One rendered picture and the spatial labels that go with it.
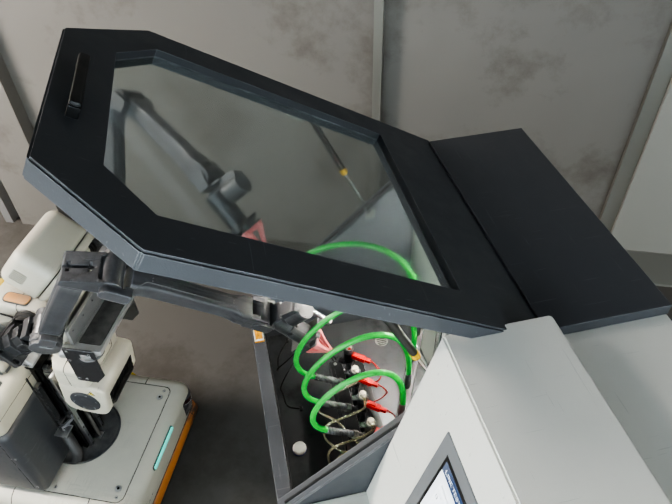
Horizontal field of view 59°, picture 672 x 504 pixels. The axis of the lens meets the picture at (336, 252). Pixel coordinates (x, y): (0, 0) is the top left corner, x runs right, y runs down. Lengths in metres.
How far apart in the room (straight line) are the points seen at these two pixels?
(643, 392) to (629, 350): 0.10
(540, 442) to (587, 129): 2.19
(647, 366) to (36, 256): 1.46
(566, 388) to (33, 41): 3.01
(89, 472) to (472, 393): 1.82
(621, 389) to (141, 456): 1.84
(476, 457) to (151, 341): 2.41
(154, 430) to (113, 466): 0.20
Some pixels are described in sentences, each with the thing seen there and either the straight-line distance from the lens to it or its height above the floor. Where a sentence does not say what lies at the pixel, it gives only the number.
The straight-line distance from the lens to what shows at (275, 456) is 1.67.
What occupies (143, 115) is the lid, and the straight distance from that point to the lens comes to 1.15.
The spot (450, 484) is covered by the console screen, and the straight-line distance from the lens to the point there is 1.15.
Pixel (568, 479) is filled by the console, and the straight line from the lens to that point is 1.02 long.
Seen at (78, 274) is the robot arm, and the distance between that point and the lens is 1.36.
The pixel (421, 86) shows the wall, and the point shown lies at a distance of 2.89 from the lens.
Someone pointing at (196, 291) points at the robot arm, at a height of 1.41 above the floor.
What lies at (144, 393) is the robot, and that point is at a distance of 2.70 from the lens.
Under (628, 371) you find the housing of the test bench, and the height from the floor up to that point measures 1.47.
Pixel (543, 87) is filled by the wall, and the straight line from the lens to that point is 2.91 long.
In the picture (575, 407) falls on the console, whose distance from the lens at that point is 1.09.
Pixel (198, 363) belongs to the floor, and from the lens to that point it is 3.09.
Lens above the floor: 2.42
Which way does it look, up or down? 43 degrees down
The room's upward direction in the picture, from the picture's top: 2 degrees counter-clockwise
